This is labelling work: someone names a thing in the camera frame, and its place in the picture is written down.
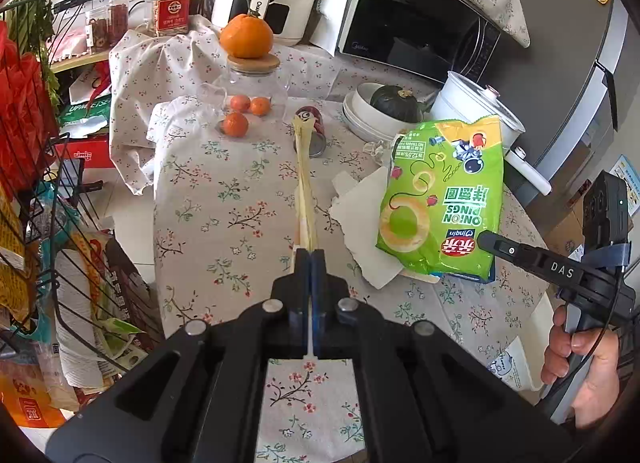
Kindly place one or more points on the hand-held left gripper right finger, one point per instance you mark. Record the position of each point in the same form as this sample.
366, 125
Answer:
318, 293

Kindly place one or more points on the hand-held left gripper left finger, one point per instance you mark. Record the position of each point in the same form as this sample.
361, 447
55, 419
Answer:
304, 293

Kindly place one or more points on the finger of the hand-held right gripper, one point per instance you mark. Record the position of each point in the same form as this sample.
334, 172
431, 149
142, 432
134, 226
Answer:
545, 263

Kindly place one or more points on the blue carton box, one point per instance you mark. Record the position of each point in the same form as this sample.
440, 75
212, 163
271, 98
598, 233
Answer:
485, 275

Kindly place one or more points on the white paper towel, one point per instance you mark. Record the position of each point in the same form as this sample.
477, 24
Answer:
360, 218

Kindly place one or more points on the pale yellow plastic strip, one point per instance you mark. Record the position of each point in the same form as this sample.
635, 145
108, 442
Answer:
305, 183

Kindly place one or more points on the green snack bag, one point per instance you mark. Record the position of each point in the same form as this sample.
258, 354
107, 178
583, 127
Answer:
440, 193

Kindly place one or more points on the person's right hand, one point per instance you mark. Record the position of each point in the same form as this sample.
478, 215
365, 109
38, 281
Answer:
595, 373

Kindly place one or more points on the brown cardboard box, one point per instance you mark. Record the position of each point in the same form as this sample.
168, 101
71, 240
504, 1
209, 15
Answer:
565, 230

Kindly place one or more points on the blue and white leaflet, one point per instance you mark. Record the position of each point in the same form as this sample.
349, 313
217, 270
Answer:
631, 178

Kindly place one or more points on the floral tablecloth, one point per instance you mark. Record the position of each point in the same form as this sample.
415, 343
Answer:
225, 223

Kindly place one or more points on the red soda can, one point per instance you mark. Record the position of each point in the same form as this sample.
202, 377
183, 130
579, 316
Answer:
317, 135

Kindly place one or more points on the grey refrigerator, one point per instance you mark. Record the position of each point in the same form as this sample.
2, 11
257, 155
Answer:
550, 68

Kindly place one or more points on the small mandarin orange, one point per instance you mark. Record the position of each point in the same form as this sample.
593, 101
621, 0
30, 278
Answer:
240, 103
235, 124
260, 106

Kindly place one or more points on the white electric pot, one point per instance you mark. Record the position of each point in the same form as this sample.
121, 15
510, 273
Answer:
465, 98

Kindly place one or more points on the white bowl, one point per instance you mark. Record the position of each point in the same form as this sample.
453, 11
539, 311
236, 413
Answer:
357, 108

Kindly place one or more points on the dark green pumpkin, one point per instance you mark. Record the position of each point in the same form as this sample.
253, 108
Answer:
395, 103

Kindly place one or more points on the glass jar with wooden lid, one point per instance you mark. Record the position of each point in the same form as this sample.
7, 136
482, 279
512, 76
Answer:
235, 83

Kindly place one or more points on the red carton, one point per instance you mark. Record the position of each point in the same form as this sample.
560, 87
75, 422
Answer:
95, 158

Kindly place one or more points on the large mandarin orange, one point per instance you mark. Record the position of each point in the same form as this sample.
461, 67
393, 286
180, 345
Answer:
247, 38

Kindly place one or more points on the black and white microwave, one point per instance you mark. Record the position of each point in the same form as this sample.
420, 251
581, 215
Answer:
415, 23

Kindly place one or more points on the green carton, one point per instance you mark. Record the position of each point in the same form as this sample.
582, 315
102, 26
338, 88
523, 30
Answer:
80, 114

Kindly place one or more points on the red label food jar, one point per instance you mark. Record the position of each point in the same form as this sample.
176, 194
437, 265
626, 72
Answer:
172, 10

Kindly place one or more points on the red plastic bag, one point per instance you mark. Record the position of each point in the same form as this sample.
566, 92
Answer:
25, 103

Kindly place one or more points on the green leafy vegetables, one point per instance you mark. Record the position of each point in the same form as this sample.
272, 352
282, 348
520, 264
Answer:
35, 8

